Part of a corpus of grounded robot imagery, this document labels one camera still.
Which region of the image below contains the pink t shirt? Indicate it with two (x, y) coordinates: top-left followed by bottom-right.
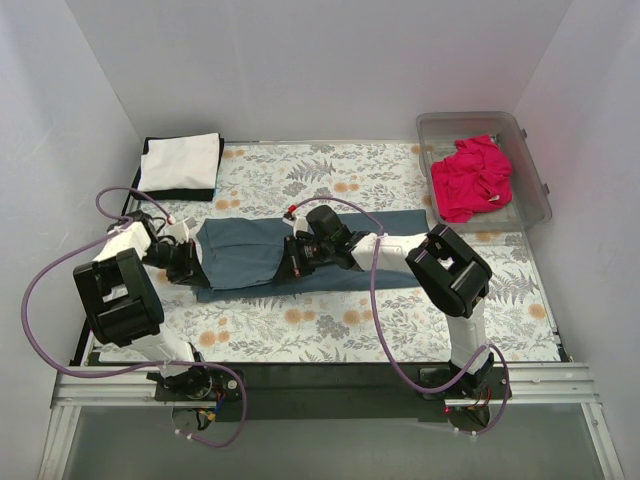
(430, 135), (513, 223)

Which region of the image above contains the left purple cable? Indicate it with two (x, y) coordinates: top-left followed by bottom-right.
(22, 185), (249, 449)

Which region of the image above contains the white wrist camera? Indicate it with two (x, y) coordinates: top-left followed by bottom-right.
(282, 211), (313, 240)
(161, 216), (198, 245)

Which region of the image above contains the folded white t shirt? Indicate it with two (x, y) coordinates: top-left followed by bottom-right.
(135, 132), (221, 192)

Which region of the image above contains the floral table cloth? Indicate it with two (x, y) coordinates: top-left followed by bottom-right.
(150, 143), (560, 362)

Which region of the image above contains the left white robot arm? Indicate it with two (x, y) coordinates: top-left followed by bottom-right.
(73, 210), (213, 400)

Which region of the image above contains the blue-grey t shirt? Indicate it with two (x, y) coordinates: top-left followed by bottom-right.
(192, 208), (431, 304)

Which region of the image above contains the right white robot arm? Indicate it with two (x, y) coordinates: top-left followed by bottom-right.
(275, 205), (494, 398)

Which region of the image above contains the clear plastic bin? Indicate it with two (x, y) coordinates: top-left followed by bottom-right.
(416, 111), (552, 233)

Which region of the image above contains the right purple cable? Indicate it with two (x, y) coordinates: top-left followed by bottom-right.
(287, 195), (512, 436)

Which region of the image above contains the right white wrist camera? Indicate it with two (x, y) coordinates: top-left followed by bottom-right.
(282, 211), (313, 240)

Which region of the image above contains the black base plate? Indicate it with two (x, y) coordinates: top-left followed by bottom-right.
(154, 362), (514, 424)

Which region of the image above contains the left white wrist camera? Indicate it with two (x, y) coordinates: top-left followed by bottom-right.
(161, 216), (198, 245)

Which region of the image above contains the purple cable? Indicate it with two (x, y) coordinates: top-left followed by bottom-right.
(22, 185), (249, 449)
(287, 195), (512, 436)

